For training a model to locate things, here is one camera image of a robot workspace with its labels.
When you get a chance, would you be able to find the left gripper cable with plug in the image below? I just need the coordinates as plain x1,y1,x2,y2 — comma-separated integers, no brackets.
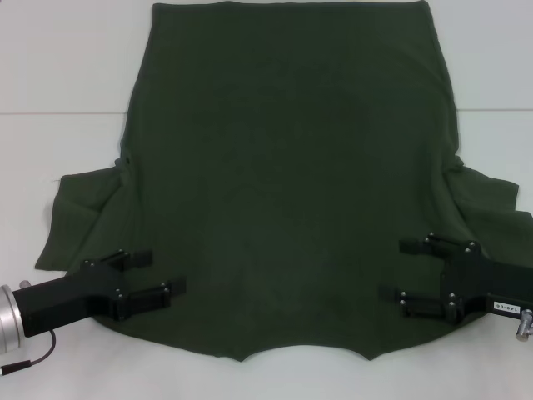
0,328,58,368

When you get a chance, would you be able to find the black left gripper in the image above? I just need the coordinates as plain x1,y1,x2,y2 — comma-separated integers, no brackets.
12,248,187,338

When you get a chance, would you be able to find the gripper cable with plug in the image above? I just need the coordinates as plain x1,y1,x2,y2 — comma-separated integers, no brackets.
515,308,533,342
0,328,58,368

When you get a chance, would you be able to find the dark green t-shirt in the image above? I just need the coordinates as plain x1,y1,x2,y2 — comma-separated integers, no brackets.
33,1,533,363

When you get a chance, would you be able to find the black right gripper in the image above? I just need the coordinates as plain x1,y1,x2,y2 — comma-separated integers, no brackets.
377,232,533,327

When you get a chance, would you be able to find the right gripper cable with plug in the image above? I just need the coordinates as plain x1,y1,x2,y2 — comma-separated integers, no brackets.
515,308,533,342

